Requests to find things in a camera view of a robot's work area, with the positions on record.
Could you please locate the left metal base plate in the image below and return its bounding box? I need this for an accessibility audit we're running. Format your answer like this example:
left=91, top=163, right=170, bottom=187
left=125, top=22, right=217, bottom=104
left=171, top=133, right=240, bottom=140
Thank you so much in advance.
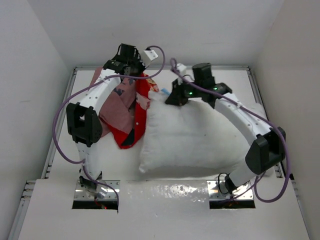
left=73, top=180, right=118, bottom=201

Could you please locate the metal base plate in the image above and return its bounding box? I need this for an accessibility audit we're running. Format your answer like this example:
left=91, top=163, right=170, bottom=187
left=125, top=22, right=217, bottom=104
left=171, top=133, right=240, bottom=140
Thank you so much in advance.
left=206, top=180, right=254, bottom=202
left=73, top=180, right=118, bottom=201

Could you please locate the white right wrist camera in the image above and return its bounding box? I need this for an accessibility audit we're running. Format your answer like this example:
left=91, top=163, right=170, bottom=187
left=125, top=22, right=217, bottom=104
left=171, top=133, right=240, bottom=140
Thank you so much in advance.
left=173, top=63, right=187, bottom=76

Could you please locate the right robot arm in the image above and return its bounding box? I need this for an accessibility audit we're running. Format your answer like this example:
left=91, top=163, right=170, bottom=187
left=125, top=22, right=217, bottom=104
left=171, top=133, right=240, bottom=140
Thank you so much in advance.
left=165, top=58, right=287, bottom=194

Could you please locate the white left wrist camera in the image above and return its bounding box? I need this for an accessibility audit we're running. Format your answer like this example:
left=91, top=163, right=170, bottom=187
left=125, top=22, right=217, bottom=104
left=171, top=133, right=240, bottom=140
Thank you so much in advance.
left=140, top=49, right=159, bottom=68

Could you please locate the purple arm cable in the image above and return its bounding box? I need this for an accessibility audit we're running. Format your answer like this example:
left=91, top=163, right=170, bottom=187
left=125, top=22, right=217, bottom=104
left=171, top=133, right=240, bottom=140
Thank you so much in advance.
left=169, top=57, right=291, bottom=203
left=52, top=45, right=166, bottom=201

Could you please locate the white front cover board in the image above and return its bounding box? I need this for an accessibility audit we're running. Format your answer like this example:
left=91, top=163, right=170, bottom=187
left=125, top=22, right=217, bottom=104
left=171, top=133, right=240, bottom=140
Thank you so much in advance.
left=19, top=179, right=309, bottom=240

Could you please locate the red and pink pillowcase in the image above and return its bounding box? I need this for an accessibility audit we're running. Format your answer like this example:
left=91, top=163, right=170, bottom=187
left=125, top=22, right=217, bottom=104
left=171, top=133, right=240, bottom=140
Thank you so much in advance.
left=98, top=73, right=159, bottom=149

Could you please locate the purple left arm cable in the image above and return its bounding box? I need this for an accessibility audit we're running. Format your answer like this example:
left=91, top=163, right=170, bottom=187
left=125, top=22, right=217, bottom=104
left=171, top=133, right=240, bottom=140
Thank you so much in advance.
left=52, top=45, right=166, bottom=201

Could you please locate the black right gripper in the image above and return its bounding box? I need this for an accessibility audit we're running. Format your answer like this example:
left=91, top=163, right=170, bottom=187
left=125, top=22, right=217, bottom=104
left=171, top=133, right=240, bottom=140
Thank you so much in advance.
left=166, top=76, right=203, bottom=106

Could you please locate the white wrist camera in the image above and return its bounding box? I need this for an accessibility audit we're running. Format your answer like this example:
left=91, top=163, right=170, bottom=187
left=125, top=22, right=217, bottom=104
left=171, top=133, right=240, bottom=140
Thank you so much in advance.
left=140, top=49, right=159, bottom=68
left=173, top=63, right=187, bottom=76

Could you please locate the aluminium table frame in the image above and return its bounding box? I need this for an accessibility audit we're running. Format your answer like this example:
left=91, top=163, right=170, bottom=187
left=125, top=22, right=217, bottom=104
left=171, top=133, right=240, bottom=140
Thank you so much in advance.
left=7, top=65, right=311, bottom=240

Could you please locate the white pillow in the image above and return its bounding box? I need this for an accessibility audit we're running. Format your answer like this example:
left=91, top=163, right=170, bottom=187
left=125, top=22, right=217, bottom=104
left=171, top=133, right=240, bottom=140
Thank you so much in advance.
left=139, top=92, right=250, bottom=178

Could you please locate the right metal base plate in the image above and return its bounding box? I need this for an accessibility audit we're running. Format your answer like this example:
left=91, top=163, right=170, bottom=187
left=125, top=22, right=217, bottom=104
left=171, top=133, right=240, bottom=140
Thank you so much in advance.
left=206, top=180, right=254, bottom=202

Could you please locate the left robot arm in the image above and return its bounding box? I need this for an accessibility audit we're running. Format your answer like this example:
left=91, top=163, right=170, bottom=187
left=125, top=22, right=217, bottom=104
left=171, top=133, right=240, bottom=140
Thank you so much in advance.
left=66, top=43, right=158, bottom=191

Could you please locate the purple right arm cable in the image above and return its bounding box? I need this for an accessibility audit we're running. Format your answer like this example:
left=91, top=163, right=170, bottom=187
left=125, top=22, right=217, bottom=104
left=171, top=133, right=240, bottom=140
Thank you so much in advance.
left=169, top=57, right=291, bottom=203

